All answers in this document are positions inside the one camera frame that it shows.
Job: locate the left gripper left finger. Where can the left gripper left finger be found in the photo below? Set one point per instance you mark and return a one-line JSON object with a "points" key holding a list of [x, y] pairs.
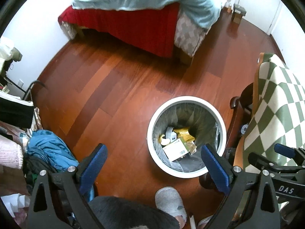
{"points": [[90, 167]]}

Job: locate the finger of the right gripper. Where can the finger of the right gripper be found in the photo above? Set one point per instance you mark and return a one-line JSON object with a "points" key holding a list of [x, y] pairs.
{"points": [[284, 150], [259, 161]]}

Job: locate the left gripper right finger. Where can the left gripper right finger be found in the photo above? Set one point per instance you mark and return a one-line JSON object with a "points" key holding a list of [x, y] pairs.
{"points": [[218, 168]]}

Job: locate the brown cardboard piece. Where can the brown cardboard piece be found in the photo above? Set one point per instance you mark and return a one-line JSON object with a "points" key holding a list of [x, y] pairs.
{"points": [[192, 148]]}

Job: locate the green tissue box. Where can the green tissue box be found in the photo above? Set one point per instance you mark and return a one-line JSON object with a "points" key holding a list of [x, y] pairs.
{"points": [[175, 150]]}

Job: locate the yellow snack bag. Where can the yellow snack bag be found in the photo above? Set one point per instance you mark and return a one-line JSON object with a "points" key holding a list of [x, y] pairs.
{"points": [[184, 133]]}

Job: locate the white blue carton box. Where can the white blue carton box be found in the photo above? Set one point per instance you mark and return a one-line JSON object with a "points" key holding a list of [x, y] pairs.
{"points": [[170, 134]]}

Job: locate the orange peel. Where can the orange peel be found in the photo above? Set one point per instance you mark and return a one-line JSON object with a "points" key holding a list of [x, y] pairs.
{"points": [[163, 140]]}

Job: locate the white round trash bin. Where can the white round trash bin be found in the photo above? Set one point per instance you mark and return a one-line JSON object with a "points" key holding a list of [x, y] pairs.
{"points": [[205, 124]]}

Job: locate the checkered green white tablecloth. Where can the checkered green white tablecloth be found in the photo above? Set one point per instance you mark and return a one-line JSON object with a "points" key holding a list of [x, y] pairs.
{"points": [[277, 113]]}

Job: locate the blue clothes pile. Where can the blue clothes pile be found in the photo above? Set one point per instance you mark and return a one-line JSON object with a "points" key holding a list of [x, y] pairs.
{"points": [[45, 151]]}

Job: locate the grey slipper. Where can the grey slipper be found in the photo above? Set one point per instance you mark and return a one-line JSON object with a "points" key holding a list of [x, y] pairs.
{"points": [[168, 200]]}

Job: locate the red bed sheet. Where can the red bed sheet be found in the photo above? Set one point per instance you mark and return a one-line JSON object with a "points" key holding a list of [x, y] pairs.
{"points": [[152, 30]]}

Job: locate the wooden bed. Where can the wooden bed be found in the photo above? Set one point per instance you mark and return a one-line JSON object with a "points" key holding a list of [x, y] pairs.
{"points": [[188, 36]]}

